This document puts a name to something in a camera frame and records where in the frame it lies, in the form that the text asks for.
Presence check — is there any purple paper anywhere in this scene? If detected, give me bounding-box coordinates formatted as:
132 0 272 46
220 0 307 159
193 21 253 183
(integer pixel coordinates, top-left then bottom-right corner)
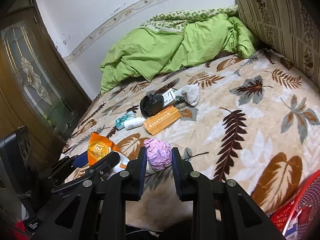
144 139 172 171

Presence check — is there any striped upholstered headboard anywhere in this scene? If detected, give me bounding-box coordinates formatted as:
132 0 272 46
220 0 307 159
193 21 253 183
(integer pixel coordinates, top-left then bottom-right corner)
236 0 319 85

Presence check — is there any green duvet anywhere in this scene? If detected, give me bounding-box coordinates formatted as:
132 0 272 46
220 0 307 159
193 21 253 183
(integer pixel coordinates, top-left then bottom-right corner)
99 6 258 94

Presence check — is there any orange white snack bag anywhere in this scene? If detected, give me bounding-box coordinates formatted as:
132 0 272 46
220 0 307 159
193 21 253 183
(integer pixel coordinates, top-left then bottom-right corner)
87 132 129 173

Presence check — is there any teal wet wipes pack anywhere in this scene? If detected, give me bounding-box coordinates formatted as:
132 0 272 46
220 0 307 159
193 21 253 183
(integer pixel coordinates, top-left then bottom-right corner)
115 111 136 131

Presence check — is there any wooden door with glass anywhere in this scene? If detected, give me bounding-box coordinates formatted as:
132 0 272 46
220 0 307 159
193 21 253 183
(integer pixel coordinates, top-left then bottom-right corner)
1 0 91 168

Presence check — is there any leaf patterned bed blanket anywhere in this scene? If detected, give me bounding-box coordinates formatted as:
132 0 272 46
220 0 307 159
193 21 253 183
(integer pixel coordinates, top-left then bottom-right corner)
60 48 320 233

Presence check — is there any black plastic bag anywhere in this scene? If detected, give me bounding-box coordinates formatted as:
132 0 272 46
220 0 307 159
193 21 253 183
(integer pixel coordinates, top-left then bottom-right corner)
140 94 164 118

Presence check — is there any small white medicine box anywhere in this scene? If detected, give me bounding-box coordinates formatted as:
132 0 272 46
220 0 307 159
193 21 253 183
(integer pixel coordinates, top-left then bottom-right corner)
162 88 177 108

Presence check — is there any white plastic bottle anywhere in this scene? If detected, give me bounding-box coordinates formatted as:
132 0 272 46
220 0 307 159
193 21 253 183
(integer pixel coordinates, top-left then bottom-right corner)
124 117 146 130

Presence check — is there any white sock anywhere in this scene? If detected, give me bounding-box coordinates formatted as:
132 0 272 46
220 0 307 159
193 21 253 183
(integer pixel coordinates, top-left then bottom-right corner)
174 84 200 107

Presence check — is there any orange cardboard box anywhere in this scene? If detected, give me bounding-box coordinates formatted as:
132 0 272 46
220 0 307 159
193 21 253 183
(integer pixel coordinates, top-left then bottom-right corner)
143 106 181 135

